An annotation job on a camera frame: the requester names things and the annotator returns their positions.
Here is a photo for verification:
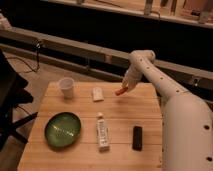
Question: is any green glass bowl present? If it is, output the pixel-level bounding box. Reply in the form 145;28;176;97
44;112;81;148

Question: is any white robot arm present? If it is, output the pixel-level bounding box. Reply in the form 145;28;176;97
122;50;213;171

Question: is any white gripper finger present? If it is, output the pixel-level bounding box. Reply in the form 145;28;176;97
127;85;136;92
122;80;127;88

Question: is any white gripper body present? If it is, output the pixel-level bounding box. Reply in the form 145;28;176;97
123;67;142;87

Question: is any black rectangular block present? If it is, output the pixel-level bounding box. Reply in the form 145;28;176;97
132;126;142;151

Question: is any white tube with cap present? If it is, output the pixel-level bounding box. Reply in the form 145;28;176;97
97;112;110;151

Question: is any black cable on floor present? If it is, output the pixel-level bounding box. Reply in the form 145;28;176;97
5;39;45;74

